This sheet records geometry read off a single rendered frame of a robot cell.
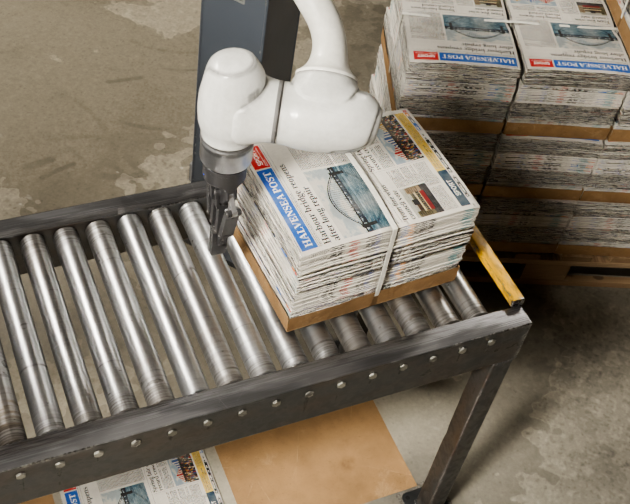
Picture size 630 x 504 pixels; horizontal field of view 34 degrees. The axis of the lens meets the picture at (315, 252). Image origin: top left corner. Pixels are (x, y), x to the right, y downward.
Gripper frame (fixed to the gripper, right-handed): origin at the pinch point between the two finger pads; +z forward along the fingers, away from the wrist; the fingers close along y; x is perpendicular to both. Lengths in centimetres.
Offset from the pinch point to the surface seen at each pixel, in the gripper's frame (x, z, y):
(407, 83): -69, 18, 51
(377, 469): -46, 93, -11
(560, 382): -109, 93, -2
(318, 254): -12.5, -8.4, -15.2
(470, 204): -44.2, -9.3, -12.6
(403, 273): -33.3, 6.2, -13.2
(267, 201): -8.3, -8.9, -1.3
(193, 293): 4.4, 13.6, -0.7
